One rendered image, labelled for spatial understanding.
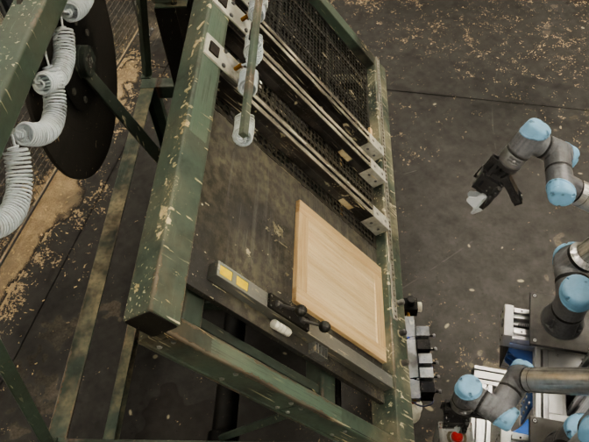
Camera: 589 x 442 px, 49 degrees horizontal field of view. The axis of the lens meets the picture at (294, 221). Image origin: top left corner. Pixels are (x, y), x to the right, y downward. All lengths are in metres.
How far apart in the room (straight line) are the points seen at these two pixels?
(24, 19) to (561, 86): 3.98
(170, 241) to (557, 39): 4.35
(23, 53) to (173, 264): 0.68
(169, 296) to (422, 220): 2.69
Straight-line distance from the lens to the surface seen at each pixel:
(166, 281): 1.61
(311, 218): 2.43
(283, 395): 1.93
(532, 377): 2.05
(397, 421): 2.47
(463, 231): 4.08
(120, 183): 3.40
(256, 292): 1.97
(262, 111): 2.35
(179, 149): 1.86
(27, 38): 1.91
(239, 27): 2.45
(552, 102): 5.01
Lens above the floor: 3.21
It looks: 52 degrees down
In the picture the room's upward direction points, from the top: 5 degrees counter-clockwise
